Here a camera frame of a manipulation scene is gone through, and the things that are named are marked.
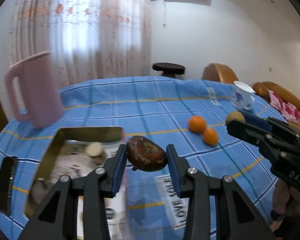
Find right hand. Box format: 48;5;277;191
272;179;300;216

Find blue plaid tablecloth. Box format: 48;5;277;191
0;76;277;239

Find black smartphone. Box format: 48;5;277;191
0;156;18;216

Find pink patterned cloth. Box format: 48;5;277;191
268;90;300;124

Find white floral curtain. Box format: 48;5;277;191
10;0;151;88

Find white mug blue print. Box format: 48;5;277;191
232;81;255;111

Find dark round stool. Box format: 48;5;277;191
152;62;186;78

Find gold metal tin box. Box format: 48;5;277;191
25;126;130;239

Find pale round fruit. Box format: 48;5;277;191
85;142;104;158

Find brown leather sofa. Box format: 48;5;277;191
253;81;300;129

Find green-brown kiwi fruit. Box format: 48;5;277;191
225;111;245;126

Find dark brown passion fruit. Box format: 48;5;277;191
126;135;168;172

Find orange tangerine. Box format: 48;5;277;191
203;128;218;146
188;115;206;133

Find pink plastic pitcher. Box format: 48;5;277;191
5;51;64;129

